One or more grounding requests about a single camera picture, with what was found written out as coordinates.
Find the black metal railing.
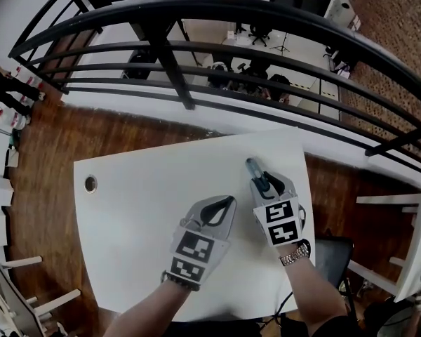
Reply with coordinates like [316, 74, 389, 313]
[7, 0, 421, 182]

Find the dark bead bracelet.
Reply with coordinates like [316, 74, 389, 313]
[160, 271, 201, 292]

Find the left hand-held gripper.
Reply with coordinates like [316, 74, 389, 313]
[166, 194, 238, 291]

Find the person's left forearm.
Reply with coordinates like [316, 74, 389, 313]
[105, 279, 197, 337]

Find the black office chair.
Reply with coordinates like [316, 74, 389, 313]
[248, 22, 272, 48]

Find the thin black cable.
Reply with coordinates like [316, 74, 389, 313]
[266, 291, 294, 329]

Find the person's black clothing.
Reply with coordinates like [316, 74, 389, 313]
[168, 314, 366, 337]

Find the silver metal wristwatch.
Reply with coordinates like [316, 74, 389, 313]
[279, 240, 312, 267]

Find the person's right forearm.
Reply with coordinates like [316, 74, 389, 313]
[282, 247, 350, 333]

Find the white bag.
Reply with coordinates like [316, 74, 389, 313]
[5, 147, 20, 168]

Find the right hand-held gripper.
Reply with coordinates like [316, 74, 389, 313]
[249, 171, 307, 249]

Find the white furniture frame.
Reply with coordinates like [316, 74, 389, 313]
[0, 256, 82, 337]

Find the small white table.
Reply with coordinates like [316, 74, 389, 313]
[347, 187, 421, 303]

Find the large white table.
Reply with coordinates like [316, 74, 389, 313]
[72, 126, 316, 323]

